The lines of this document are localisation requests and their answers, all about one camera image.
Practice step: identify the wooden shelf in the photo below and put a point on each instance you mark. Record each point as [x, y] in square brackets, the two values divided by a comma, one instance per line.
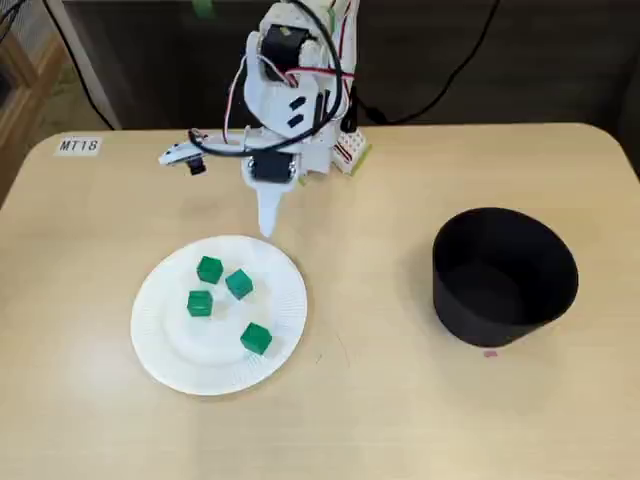
[30, 75]

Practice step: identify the black pot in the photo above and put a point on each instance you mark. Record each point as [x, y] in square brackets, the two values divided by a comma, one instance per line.
[500, 330]

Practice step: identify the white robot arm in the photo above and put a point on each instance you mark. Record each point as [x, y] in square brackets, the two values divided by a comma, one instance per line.
[270, 105]

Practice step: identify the white paper plate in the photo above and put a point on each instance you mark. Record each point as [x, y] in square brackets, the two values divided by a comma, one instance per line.
[215, 360]

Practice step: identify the white MT18 label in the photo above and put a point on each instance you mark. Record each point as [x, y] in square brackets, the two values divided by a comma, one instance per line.
[78, 146]

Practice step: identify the green base plate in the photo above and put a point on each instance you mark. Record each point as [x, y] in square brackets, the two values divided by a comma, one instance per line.
[362, 159]

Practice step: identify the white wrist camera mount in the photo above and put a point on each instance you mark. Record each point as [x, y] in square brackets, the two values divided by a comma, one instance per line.
[175, 154]

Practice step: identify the green block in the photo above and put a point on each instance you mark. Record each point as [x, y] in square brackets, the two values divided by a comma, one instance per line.
[256, 340]
[200, 303]
[209, 270]
[239, 285]

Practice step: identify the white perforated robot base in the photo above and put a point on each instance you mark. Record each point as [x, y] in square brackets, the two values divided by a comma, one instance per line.
[350, 147]

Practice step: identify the green tape piece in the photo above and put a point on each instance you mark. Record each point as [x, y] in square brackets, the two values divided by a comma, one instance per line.
[202, 7]

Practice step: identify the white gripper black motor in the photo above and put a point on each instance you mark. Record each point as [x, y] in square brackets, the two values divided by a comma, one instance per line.
[268, 171]

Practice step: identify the grey metal pole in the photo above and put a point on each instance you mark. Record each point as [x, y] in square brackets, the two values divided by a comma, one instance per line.
[87, 70]

